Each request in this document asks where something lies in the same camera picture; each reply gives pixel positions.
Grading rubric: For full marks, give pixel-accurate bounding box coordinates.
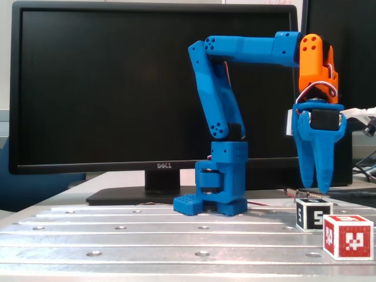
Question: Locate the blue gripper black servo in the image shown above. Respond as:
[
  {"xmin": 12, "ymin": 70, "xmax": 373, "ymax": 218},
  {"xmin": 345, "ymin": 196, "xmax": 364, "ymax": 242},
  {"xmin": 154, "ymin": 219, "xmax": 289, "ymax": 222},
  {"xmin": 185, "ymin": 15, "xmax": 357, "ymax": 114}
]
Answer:
[{"xmin": 293, "ymin": 101, "xmax": 347, "ymax": 195}]

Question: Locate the black cube with white markers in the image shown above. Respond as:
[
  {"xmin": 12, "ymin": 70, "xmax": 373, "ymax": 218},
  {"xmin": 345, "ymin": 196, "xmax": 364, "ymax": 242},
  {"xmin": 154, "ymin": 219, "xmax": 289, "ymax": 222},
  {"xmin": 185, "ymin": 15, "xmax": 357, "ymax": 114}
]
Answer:
[{"xmin": 295, "ymin": 198, "xmax": 334, "ymax": 233}]

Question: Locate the red cube with white markers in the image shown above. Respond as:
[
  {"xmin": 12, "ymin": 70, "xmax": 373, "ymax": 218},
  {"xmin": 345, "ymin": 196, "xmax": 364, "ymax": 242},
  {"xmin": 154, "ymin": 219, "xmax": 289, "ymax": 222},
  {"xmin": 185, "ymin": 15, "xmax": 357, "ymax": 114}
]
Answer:
[{"xmin": 323, "ymin": 214, "xmax": 374, "ymax": 261}]

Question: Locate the small circuit board with pins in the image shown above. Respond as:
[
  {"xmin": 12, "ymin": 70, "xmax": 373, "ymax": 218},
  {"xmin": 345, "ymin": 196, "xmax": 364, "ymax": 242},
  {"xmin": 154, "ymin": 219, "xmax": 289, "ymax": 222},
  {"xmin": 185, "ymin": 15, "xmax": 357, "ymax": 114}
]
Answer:
[{"xmin": 293, "ymin": 190, "xmax": 324, "ymax": 201}]

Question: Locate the black flat mat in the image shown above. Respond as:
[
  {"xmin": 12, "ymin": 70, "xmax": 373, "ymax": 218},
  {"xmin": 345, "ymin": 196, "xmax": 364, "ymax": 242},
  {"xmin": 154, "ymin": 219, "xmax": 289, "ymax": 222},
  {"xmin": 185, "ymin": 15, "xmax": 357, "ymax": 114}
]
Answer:
[{"xmin": 333, "ymin": 196, "xmax": 376, "ymax": 208}]

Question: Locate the black unbranded monitor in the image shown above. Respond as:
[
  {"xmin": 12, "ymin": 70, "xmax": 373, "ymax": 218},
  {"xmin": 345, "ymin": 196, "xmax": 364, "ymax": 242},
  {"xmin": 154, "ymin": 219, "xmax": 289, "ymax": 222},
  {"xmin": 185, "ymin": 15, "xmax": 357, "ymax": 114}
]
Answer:
[{"xmin": 302, "ymin": 0, "xmax": 376, "ymax": 123}]

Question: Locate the white paper with red writing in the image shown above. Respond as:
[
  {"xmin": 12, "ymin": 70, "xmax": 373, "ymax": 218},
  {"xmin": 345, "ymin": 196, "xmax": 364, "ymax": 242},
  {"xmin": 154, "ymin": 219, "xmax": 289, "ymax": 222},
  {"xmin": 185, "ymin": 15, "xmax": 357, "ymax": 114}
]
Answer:
[{"xmin": 220, "ymin": 0, "xmax": 303, "ymax": 6}]

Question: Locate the black Dell monitor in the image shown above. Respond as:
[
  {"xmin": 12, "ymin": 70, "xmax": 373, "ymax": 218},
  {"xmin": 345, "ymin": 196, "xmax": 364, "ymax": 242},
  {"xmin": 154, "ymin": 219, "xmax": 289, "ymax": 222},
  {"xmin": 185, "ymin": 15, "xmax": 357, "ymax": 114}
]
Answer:
[{"xmin": 8, "ymin": 0, "xmax": 306, "ymax": 206}]

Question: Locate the blue chair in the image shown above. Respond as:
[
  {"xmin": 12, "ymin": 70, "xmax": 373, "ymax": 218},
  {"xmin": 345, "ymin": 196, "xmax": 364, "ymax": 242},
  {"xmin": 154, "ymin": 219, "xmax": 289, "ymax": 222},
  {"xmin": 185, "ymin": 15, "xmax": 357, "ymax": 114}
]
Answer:
[{"xmin": 0, "ymin": 136, "xmax": 86, "ymax": 213}]

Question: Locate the black and green cable bundle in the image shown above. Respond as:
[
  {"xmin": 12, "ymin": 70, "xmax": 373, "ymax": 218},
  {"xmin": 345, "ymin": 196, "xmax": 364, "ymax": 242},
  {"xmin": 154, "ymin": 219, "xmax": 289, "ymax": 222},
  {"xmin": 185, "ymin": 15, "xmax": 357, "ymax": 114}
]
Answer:
[{"xmin": 352, "ymin": 155, "xmax": 376, "ymax": 180}]

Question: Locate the thick black cable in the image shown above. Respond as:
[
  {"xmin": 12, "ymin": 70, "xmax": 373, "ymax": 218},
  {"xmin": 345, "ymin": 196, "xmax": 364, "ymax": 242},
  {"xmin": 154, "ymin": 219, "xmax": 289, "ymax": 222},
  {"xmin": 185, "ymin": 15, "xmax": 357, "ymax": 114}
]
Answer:
[{"xmin": 330, "ymin": 189, "xmax": 376, "ymax": 197}]

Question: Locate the camera board on white mount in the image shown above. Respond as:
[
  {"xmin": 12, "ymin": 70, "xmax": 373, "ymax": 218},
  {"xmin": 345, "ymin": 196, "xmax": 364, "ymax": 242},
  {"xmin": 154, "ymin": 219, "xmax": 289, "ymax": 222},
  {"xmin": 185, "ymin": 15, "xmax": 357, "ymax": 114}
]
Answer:
[{"xmin": 286, "ymin": 107, "xmax": 376, "ymax": 136}]

